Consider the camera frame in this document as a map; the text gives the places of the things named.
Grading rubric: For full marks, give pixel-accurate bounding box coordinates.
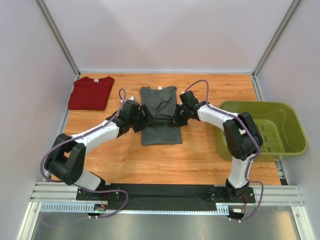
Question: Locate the grey t-shirt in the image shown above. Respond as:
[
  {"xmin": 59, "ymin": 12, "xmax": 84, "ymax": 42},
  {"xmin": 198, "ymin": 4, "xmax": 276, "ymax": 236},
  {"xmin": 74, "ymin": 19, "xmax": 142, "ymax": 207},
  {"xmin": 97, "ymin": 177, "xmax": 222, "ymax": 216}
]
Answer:
[{"xmin": 140, "ymin": 86, "xmax": 183, "ymax": 146}]

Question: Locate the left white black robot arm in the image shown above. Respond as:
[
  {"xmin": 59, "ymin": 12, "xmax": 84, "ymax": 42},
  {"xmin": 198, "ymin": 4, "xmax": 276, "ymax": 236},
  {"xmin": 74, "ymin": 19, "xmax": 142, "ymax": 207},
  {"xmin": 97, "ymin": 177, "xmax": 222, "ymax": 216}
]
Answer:
[{"xmin": 42, "ymin": 99, "xmax": 157, "ymax": 201}]

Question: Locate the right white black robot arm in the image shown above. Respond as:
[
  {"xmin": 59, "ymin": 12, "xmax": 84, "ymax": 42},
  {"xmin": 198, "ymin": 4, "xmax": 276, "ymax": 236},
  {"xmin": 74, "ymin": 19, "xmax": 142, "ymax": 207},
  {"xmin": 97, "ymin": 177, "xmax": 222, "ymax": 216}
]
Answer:
[{"xmin": 170, "ymin": 90, "xmax": 263, "ymax": 202}]

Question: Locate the red folded t-shirt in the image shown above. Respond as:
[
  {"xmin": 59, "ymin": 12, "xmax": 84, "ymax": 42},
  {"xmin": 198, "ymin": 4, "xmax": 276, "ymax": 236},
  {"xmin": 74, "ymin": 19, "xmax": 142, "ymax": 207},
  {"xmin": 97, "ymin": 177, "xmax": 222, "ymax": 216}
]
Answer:
[{"xmin": 68, "ymin": 76, "xmax": 115, "ymax": 111}]

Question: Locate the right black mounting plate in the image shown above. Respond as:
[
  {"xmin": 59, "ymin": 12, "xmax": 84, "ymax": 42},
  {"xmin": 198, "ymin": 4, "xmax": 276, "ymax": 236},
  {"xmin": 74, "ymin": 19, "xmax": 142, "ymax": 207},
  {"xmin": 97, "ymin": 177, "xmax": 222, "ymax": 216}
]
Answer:
[{"xmin": 205, "ymin": 185, "xmax": 256, "ymax": 204}]

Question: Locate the black mounting plate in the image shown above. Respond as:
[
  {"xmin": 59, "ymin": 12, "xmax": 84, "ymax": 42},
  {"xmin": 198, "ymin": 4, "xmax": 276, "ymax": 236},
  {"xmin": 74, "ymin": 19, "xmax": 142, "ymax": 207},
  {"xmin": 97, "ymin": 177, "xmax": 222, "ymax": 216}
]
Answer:
[
  {"xmin": 76, "ymin": 183, "xmax": 127, "ymax": 202},
  {"xmin": 205, "ymin": 185, "xmax": 256, "ymax": 204}
]

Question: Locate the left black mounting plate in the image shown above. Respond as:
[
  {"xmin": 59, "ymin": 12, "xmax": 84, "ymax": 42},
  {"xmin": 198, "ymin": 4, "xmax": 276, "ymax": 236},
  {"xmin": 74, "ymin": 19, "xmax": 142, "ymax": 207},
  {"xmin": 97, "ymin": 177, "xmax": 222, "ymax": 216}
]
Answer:
[{"xmin": 76, "ymin": 183, "xmax": 127, "ymax": 202}]

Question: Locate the green plastic basket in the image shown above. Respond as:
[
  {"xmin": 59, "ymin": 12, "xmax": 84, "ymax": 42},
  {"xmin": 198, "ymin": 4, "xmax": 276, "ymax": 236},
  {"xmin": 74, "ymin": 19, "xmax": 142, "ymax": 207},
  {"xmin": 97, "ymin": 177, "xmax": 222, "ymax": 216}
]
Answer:
[{"xmin": 219, "ymin": 100, "xmax": 308, "ymax": 162}]

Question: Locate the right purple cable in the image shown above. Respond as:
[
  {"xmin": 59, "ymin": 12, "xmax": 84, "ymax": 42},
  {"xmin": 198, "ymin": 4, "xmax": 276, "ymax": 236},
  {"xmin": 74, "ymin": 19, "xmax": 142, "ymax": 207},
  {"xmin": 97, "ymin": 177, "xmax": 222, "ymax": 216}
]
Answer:
[{"xmin": 183, "ymin": 79, "xmax": 265, "ymax": 223}]

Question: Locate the grey slotted cable duct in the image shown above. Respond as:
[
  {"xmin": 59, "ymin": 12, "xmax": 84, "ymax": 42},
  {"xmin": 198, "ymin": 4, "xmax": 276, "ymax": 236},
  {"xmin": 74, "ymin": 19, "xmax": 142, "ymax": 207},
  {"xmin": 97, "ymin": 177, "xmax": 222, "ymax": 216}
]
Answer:
[{"xmin": 39, "ymin": 201, "xmax": 230, "ymax": 216}]

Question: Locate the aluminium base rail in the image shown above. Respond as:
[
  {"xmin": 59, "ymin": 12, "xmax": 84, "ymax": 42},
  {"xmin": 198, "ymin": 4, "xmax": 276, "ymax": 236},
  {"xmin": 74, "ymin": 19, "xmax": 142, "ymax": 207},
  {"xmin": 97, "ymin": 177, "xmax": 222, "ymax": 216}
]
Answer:
[{"xmin": 30, "ymin": 182, "xmax": 304, "ymax": 206}]

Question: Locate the left aluminium frame post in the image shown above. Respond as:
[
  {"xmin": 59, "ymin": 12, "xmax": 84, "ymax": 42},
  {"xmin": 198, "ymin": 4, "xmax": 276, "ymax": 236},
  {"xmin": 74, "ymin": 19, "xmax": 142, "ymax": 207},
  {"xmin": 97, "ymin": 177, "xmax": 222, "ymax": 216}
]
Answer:
[{"xmin": 35, "ymin": 0, "xmax": 81, "ymax": 77}]

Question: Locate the aluminium frame post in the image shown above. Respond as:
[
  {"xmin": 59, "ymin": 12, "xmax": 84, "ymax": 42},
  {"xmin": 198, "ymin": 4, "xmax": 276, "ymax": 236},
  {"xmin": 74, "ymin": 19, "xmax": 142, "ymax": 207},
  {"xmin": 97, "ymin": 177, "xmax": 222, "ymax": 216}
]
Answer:
[
  {"xmin": 252, "ymin": 0, "xmax": 303, "ymax": 78},
  {"xmin": 35, "ymin": 0, "xmax": 81, "ymax": 77}
]

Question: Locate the right aluminium frame post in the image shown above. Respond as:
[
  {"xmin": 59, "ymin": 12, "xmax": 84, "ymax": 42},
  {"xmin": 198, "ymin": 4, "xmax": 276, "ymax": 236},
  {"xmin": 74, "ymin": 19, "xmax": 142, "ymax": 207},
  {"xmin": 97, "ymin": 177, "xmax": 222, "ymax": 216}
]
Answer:
[{"xmin": 252, "ymin": 0, "xmax": 303, "ymax": 78}]

